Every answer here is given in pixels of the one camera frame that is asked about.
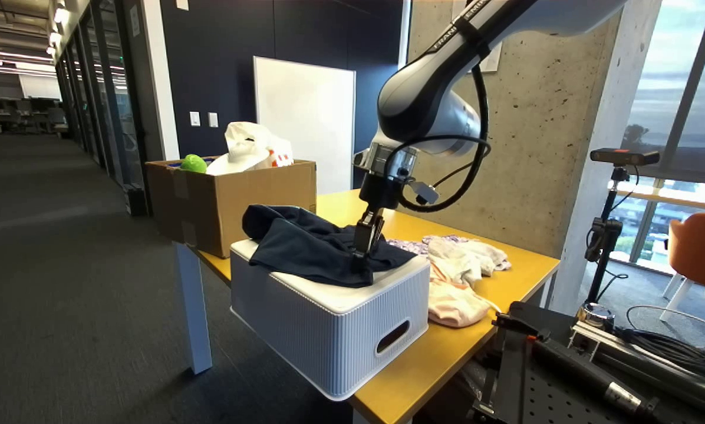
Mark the orange chair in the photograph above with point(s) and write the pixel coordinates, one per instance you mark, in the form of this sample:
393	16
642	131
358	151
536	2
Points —
702	250

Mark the white whiteboard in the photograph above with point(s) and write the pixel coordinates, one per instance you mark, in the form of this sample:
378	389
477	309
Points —
306	119

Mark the purple checkered cloth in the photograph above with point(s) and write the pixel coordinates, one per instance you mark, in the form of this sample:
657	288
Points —
419	249

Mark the white table leg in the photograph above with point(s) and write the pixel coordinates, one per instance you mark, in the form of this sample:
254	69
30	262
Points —
194	315

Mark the white wall outlet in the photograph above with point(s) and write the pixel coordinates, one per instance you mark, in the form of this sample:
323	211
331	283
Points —
194	119
213	122

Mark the green ball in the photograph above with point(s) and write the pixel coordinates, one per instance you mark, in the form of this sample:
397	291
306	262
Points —
194	164

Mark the brown cardboard box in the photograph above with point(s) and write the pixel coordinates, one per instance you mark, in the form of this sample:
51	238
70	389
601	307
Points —
241	203

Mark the cream towel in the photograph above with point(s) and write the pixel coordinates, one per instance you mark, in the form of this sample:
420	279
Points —
465	258

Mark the peach cloth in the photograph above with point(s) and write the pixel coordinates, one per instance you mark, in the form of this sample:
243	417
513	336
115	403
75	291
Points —
458	304

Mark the navy blue cloth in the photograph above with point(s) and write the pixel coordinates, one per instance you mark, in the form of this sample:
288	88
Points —
312	249

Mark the white plastic bag orange print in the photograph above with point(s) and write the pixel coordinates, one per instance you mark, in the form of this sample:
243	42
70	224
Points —
246	145

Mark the white plastic laundry basket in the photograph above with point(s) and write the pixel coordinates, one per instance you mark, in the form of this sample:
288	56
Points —
329	331

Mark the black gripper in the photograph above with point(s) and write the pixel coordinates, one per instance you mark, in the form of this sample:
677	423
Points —
381	192

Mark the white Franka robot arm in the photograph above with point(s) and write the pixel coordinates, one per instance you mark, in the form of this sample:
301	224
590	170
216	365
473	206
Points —
446	85

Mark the white QR code poster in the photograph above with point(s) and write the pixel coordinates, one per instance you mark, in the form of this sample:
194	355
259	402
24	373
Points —
494	63

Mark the black camera tripod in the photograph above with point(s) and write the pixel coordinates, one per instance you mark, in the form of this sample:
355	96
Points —
602	237

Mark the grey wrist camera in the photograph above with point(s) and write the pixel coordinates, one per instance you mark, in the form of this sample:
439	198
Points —
424	192

